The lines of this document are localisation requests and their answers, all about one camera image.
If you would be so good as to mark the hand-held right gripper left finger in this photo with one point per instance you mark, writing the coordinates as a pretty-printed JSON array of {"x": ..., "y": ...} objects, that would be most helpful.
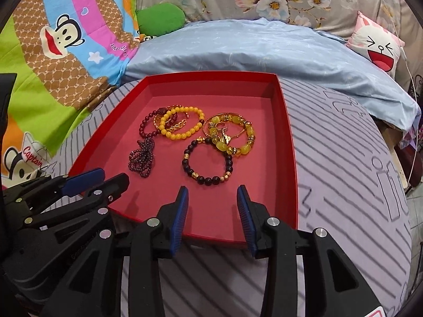
[{"x": 180, "y": 219}]

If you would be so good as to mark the light blue quilt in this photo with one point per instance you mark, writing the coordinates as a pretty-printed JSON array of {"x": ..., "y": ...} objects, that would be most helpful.
[{"x": 264, "y": 49}]

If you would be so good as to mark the green plush pillow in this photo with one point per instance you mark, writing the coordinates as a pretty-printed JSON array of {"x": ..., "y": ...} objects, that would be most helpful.
[{"x": 162, "y": 18}]

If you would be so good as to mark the cartoon monkey blanket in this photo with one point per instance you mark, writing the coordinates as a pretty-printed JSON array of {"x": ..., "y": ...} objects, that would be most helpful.
[{"x": 49, "y": 82}]

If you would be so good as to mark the dark garnet bead strand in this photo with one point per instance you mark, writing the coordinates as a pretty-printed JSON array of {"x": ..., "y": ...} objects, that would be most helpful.
[{"x": 145, "y": 152}]

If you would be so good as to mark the pink cartoon face pillow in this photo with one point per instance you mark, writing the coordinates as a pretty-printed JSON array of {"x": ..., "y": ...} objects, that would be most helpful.
[{"x": 376, "y": 49}]

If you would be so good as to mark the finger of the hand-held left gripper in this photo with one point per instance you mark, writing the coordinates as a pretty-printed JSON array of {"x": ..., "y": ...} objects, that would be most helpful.
[
  {"x": 86, "y": 180},
  {"x": 112, "y": 186}
]

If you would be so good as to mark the beige cloth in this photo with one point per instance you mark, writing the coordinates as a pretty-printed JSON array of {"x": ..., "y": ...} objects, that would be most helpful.
[{"x": 401, "y": 23}]

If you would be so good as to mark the thin gold bangle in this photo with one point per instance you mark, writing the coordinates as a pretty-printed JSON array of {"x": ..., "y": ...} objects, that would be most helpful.
[{"x": 206, "y": 130}]

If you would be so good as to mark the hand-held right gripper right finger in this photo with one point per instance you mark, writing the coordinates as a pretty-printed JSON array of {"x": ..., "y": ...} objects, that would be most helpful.
[{"x": 246, "y": 224}]

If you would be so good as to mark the red cardboard box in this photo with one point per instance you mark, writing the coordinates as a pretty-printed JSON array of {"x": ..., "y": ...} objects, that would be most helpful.
[{"x": 257, "y": 171}]

